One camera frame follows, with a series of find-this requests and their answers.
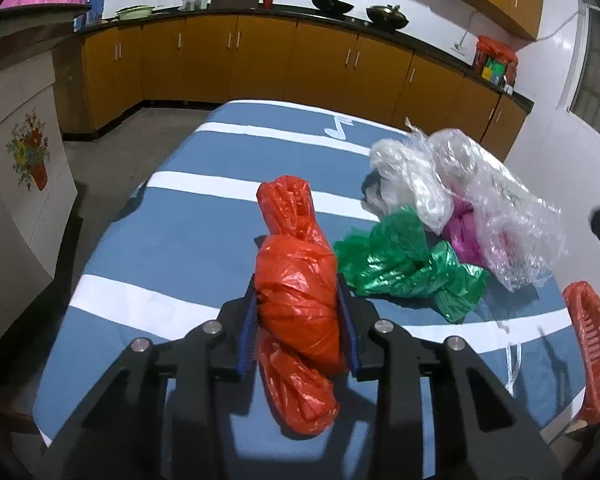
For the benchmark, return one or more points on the green basin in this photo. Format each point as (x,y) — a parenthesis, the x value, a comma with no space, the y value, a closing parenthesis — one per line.
(135,12)

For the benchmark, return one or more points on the red plastic basket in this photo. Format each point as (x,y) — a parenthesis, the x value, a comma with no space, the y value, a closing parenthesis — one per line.
(587,340)

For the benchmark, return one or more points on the black bowl on counter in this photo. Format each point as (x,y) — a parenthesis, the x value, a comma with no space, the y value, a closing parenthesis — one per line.
(332,6)

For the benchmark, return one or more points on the red plastic bag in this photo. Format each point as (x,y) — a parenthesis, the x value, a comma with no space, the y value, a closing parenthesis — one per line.
(295,280)

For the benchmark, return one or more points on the magenta plastic bag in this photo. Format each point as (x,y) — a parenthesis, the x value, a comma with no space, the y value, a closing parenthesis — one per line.
(462,232)

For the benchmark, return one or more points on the green plastic bag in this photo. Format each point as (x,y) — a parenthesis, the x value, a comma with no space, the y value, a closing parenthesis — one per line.
(400,265)

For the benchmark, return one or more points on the dark wok with lid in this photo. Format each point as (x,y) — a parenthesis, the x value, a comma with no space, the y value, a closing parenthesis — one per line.
(387,16)

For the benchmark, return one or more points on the clear crinkled plastic bag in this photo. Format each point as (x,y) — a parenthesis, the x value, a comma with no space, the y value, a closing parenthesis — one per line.
(520,220)

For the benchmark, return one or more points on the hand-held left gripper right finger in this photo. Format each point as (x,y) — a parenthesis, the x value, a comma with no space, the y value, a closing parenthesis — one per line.
(347,335)

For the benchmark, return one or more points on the black kitchen countertop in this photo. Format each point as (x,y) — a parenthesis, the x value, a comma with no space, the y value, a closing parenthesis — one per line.
(430,42)

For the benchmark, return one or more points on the translucent white plastic bag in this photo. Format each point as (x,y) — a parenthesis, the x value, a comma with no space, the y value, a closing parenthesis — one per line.
(415,180)

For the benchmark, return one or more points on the white wall socket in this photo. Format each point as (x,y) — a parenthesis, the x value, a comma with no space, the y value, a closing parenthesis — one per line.
(460,47)

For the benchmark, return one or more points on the brown lower kitchen cabinets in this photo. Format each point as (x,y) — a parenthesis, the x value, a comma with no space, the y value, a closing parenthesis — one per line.
(265,60)

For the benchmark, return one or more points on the white cabinet with flower print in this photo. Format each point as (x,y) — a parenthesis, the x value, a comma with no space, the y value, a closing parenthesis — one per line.
(15,210)

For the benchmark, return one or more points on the green box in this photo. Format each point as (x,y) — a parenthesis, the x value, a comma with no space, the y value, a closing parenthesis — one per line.
(492,69)

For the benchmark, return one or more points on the barred window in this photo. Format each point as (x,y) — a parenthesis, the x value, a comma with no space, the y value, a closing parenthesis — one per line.
(597,75)

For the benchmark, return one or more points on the red bag of groceries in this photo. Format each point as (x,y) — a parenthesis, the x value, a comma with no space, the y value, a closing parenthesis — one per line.
(497,49)

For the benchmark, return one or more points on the blue striped tablecloth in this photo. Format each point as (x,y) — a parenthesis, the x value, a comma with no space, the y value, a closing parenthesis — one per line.
(180,230)

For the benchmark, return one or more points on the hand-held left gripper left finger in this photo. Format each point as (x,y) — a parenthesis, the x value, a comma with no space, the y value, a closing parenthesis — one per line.
(247,332)

